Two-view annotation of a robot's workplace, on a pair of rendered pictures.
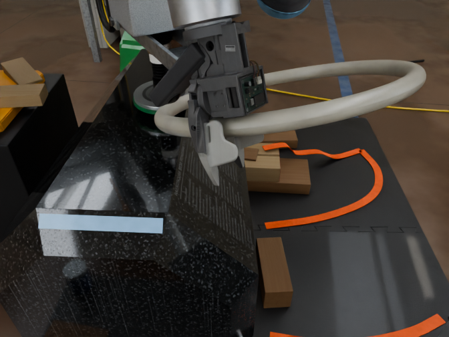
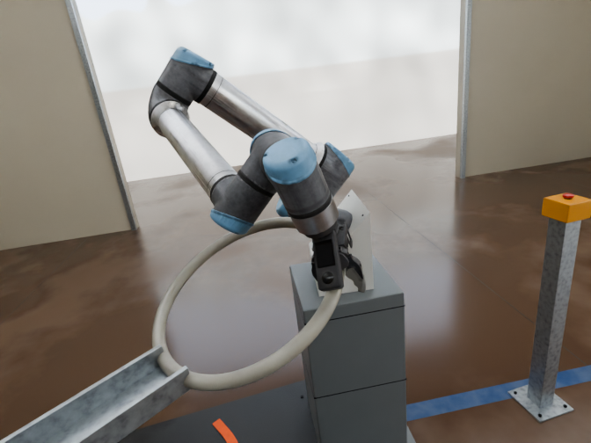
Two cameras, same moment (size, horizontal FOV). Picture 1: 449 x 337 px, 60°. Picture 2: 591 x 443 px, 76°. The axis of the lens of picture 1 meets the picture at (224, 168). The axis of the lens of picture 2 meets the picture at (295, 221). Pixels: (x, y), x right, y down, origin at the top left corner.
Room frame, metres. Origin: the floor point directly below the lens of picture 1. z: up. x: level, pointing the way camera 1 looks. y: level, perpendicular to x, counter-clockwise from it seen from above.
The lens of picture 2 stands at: (0.72, 0.69, 1.65)
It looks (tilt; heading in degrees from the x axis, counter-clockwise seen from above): 20 degrees down; 256
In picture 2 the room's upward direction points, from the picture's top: 7 degrees counter-clockwise
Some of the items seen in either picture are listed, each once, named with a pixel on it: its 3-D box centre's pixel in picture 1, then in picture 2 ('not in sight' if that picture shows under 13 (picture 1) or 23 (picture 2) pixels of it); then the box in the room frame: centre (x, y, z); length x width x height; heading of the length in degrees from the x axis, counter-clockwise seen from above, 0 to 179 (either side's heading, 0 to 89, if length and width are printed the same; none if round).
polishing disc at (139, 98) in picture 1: (164, 93); not in sight; (1.24, 0.21, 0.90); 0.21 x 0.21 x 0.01
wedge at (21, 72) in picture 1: (21, 71); not in sight; (1.62, 0.91, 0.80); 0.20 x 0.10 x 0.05; 43
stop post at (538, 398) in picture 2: not in sight; (551, 310); (-0.69, -0.42, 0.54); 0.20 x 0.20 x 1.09; 89
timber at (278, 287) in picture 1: (272, 271); not in sight; (1.09, -0.22, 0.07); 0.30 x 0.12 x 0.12; 4
